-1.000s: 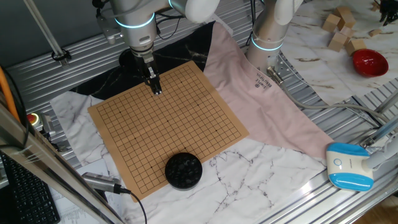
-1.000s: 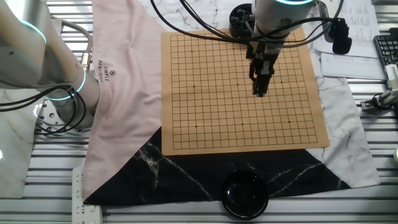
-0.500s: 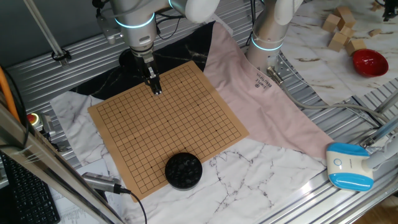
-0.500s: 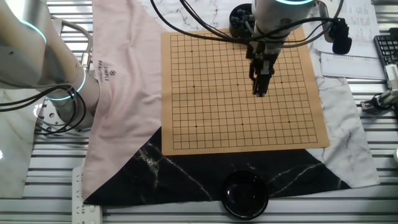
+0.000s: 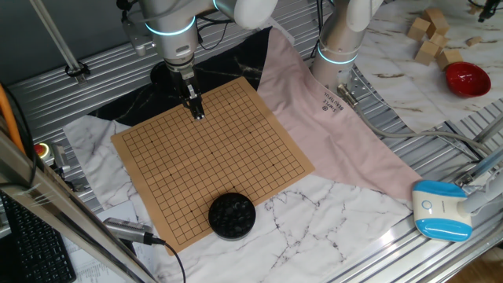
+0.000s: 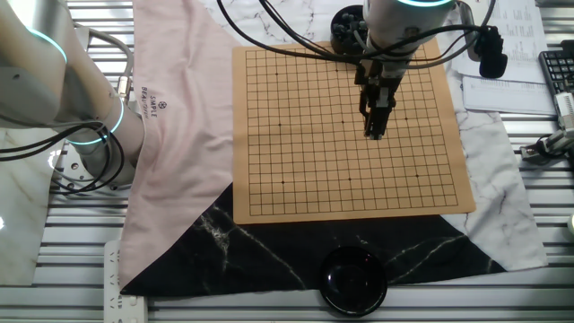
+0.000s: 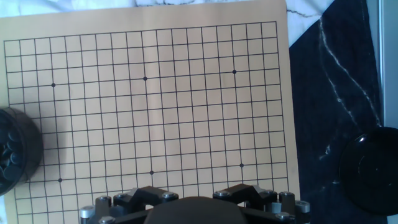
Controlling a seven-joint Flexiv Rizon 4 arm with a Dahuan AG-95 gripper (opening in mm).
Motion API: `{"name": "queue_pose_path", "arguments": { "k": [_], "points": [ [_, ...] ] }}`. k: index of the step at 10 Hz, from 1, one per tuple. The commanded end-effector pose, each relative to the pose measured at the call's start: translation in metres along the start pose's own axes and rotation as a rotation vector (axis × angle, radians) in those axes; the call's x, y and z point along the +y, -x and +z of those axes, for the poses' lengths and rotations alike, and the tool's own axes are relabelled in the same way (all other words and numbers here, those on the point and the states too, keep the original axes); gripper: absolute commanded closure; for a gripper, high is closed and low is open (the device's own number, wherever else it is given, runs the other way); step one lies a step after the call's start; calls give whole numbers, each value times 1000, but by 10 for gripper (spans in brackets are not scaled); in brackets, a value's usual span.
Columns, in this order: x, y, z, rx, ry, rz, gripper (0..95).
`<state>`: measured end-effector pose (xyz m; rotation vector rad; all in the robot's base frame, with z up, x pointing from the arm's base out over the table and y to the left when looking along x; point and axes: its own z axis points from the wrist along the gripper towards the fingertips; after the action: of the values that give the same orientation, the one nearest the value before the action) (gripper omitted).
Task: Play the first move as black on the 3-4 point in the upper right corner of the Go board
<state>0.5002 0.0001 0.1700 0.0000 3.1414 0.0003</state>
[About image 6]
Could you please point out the pink cloth with print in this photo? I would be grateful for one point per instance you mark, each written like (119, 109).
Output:
(179, 134)

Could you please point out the white power strip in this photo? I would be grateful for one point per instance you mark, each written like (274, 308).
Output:
(121, 305)

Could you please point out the silver ribbed handheld device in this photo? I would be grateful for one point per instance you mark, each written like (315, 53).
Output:
(566, 112)

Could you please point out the silver camera mount bracket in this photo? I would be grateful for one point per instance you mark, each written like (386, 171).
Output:
(467, 27)

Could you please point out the black marble pattern cloth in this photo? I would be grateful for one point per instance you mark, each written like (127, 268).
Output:
(269, 264)

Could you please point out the grey metal clamp bracket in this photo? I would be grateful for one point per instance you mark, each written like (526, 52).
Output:
(549, 145)

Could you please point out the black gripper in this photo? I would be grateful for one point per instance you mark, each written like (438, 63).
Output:
(381, 76)

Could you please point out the beige marble pattern sheet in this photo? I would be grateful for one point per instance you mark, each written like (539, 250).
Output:
(22, 211)

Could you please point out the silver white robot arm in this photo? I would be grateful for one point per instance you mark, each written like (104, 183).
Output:
(27, 81)

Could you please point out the black computer keyboard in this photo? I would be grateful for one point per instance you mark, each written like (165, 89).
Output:
(558, 67)

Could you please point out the tan Go board mat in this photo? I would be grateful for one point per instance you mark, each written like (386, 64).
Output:
(350, 134)

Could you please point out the black bowl of Go stones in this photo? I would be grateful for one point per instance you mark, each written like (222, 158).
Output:
(343, 31)

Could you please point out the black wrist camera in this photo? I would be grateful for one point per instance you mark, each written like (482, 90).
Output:
(491, 51)

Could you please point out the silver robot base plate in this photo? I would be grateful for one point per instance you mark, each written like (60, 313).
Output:
(67, 172)

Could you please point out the printed paper sheet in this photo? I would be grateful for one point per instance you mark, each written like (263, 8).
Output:
(498, 40)
(507, 96)

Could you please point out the empty black bowl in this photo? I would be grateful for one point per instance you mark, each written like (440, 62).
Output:
(353, 280)

